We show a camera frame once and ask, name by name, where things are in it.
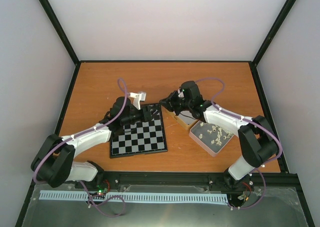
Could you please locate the light blue cable duct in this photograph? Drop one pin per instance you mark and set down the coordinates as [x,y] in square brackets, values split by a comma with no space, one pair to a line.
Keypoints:
[137,197]

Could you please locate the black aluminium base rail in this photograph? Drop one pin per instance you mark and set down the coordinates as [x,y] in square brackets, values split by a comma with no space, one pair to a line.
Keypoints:
[213,181]

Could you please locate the black frame post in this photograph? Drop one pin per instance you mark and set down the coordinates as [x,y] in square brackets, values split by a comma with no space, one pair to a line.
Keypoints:
[285,10]
[59,30]

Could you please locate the black frame post left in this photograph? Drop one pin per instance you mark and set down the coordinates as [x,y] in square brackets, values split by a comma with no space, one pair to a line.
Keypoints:
[59,30]

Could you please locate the black frame post right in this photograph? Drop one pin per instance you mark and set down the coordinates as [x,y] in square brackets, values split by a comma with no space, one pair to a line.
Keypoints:
[285,10]

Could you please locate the gold metal tin box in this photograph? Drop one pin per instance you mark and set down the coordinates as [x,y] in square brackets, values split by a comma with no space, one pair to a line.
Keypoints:
[184,119]

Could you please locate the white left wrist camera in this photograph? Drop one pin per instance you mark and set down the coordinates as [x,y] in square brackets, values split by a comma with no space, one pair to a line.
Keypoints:
[138,98]

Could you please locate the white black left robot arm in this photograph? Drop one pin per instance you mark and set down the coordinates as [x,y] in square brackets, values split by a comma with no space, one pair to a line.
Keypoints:
[54,163]

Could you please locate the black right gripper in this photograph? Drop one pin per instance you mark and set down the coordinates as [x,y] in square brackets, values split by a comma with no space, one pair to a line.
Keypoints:
[168,104]

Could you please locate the black white chess board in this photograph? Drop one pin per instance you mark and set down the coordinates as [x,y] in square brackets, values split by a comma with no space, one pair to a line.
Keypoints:
[140,138]

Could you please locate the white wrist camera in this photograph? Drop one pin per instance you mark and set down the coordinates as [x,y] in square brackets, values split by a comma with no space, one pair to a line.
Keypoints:
[180,93]
[138,98]

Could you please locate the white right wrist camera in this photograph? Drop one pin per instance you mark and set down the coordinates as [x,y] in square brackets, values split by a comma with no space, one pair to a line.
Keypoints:
[180,93]

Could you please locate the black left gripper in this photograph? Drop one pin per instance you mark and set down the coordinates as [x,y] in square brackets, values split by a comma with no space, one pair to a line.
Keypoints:
[146,112]

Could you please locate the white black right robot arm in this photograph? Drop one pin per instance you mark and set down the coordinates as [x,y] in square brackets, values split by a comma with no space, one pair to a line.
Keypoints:
[258,143]

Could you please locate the silver tin lid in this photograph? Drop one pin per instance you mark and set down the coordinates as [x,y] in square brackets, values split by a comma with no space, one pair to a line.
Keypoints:
[214,137]

